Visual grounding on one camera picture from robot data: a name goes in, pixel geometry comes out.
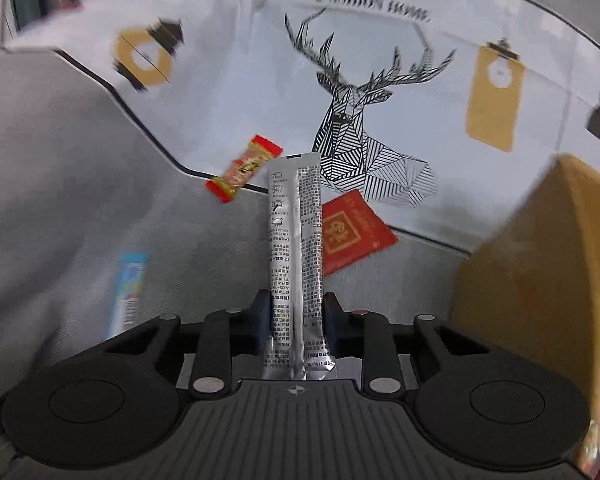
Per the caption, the red square snack packet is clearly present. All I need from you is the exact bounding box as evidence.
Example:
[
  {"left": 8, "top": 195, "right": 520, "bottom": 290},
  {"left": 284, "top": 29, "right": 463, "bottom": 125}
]
[{"left": 322, "top": 190, "right": 398, "bottom": 275}]

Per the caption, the light blue snack stick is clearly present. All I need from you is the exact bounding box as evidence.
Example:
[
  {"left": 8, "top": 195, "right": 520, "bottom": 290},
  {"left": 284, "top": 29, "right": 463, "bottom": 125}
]
[{"left": 107, "top": 252, "right": 148, "bottom": 338}]

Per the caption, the brown cardboard box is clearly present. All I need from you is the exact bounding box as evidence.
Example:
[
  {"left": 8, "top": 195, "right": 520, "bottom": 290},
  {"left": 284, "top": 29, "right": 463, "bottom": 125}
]
[{"left": 452, "top": 155, "right": 600, "bottom": 427}]

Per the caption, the red wrapped snack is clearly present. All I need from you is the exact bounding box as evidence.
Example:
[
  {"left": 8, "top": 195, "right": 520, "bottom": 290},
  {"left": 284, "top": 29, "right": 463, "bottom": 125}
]
[{"left": 577, "top": 420, "right": 600, "bottom": 480}]

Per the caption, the silver stick snack packet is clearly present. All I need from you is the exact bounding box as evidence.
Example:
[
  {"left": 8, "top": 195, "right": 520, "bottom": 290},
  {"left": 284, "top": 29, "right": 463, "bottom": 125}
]
[{"left": 263, "top": 153, "right": 335, "bottom": 380}]

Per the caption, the grey deer print sofa cover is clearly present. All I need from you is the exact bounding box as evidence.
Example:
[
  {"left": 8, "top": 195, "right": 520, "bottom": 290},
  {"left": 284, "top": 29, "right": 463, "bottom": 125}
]
[{"left": 0, "top": 0, "right": 600, "bottom": 395}]

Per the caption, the red orange candy bar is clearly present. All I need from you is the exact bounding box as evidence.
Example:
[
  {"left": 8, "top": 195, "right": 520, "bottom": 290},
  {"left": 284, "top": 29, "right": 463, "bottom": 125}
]
[{"left": 206, "top": 134, "right": 283, "bottom": 204}]

